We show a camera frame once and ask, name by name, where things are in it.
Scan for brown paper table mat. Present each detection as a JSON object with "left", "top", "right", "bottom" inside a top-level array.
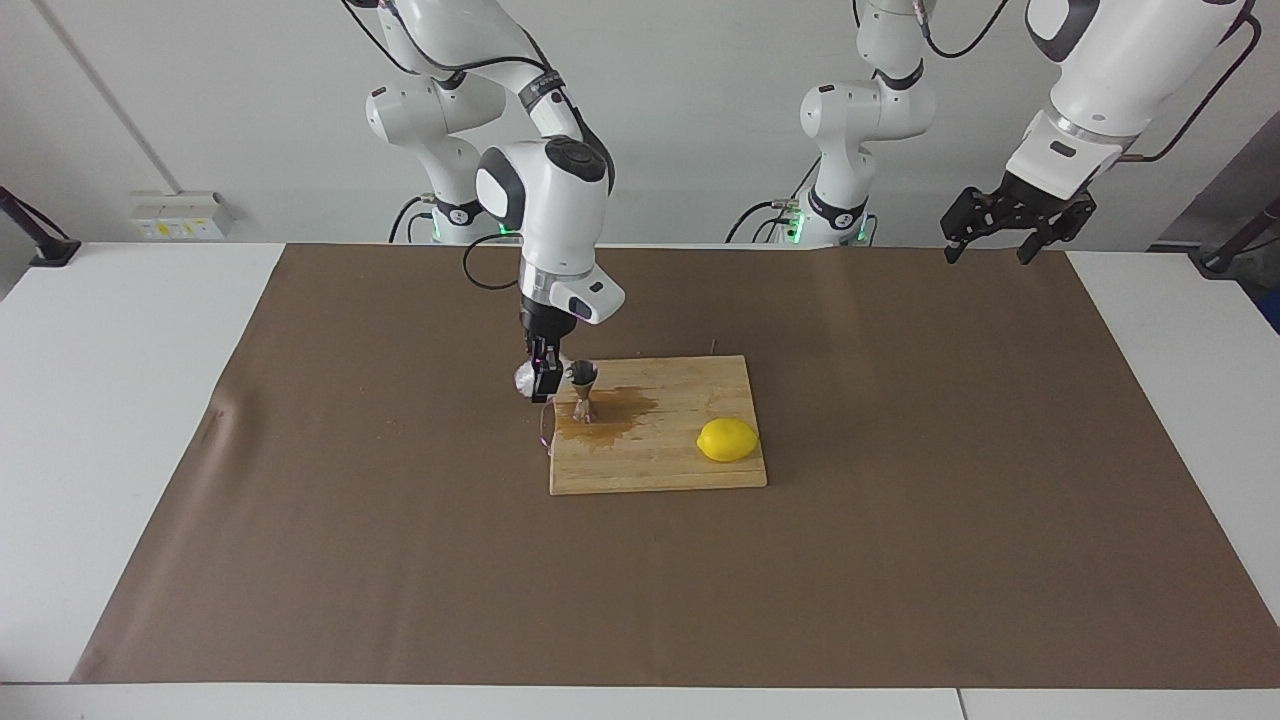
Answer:
[{"left": 70, "top": 243, "right": 1280, "bottom": 691}]

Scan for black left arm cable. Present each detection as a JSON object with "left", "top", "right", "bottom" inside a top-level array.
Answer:
[{"left": 855, "top": 0, "right": 1261, "bottom": 164}]

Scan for black base cables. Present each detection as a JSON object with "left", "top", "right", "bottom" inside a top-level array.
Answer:
[
  {"left": 388, "top": 195, "right": 441, "bottom": 244},
  {"left": 725, "top": 155, "right": 823, "bottom": 244}
]

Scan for black clamp stand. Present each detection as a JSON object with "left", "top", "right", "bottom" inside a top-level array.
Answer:
[
  {"left": 1190, "top": 195, "right": 1280, "bottom": 278},
  {"left": 0, "top": 187, "right": 81, "bottom": 267}
]

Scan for black left base cables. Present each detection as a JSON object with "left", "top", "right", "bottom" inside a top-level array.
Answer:
[{"left": 725, "top": 155, "right": 823, "bottom": 244}]

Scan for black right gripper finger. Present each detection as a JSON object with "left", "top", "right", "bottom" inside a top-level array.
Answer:
[{"left": 530, "top": 343, "right": 565, "bottom": 404}]

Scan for wooden cutting board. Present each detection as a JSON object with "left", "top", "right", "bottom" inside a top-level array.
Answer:
[{"left": 538, "top": 354, "right": 769, "bottom": 497}]

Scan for black right base cables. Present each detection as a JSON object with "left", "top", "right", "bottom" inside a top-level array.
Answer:
[{"left": 388, "top": 195, "right": 441, "bottom": 244}]

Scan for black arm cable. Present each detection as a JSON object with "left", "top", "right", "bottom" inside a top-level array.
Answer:
[
  {"left": 340, "top": 0, "right": 561, "bottom": 293},
  {"left": 855, "top": 0, "right": 1261, "bottom": 164}
]

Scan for yellow lemon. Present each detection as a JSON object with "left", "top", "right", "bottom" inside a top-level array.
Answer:
[{"left": 697, "top": 417, "right": 761, "bottom": 463}]

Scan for white wall power strip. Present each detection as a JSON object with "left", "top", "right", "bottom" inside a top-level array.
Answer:
[{"left": 130, "top": 191, "right": 234, "bottom": 242}]

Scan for steel double jigger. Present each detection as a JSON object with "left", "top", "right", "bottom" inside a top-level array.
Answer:
[{"left": 565, "top": 360, "right": 601, "bottom": 425}]

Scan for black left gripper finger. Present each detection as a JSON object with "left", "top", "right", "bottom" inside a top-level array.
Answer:
[
  {"left": 1016, "top": 199, "right": 1099, "bottom": 267},
  {"left": 940, "top": 187, "right": 1003, "bottom": 265}
]

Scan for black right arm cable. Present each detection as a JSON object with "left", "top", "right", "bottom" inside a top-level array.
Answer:
[{"left": 340, "top": 0, "right": 561, "bottom": 293}]

